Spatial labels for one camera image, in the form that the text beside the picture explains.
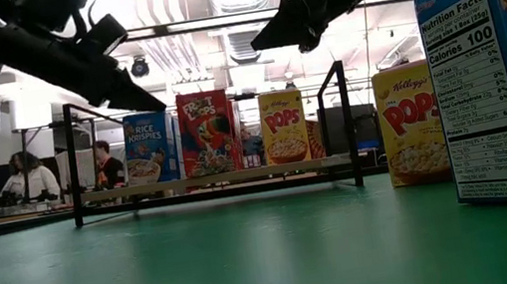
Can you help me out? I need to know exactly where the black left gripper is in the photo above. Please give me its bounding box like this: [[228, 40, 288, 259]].
[[14, 10, 168, 132]]

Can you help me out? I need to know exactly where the yellow Corn Pops cereal box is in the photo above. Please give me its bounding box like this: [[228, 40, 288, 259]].
[[255, 87, 313, 168], [367, 58, 454, 190]]

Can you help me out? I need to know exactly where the black ceiling spot lamp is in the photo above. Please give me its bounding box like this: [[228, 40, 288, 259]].
[[128, 54, 152, 80]]

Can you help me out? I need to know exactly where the person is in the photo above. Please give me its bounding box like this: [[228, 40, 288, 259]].
[[90, 137, 128, 191], [239, 119, 268, 170], [0, 145, 64, 208]]

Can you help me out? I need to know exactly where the orange striped object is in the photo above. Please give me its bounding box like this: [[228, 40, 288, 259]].
[[305, 117, 328, 161]]

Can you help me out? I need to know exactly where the black cabinet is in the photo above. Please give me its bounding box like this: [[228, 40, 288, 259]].
[[317, 102, 381, 157]]

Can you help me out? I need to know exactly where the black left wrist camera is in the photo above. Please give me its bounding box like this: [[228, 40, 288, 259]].
[[73, 10, 130, 58]]

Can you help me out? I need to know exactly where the wooden shelf with black frame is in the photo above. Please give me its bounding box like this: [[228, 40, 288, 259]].
[[57, 59, 366, 231]]

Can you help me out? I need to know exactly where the black aluminium table frame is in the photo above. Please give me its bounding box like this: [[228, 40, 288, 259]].
[[0, 161, 391, 240]]

